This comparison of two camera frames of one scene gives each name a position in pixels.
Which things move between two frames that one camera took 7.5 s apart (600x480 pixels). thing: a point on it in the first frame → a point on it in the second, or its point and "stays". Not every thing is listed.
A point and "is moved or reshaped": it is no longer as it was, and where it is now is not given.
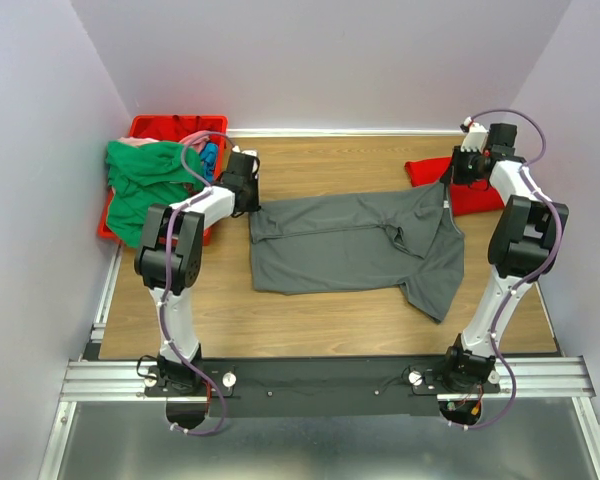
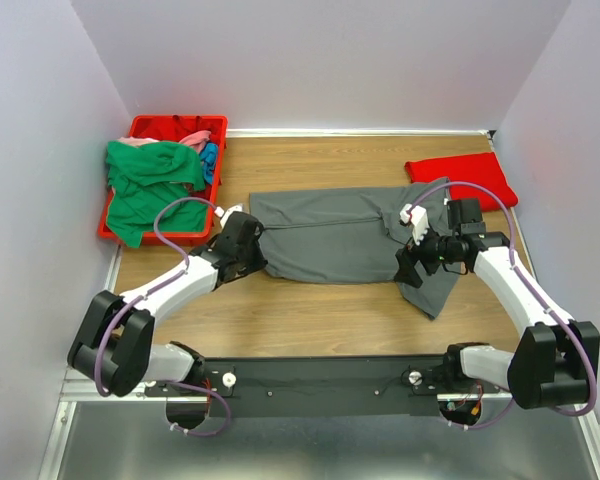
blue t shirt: [209, 156] stays
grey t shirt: [403, 241] is moved or reshaped
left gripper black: [253, 205] → [259, 261]
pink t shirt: [199, 140] stays
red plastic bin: [171, 128] stays
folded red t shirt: [465, 200] stays
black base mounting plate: [322, 388] stays
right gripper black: [457, 155] → [407, 258]
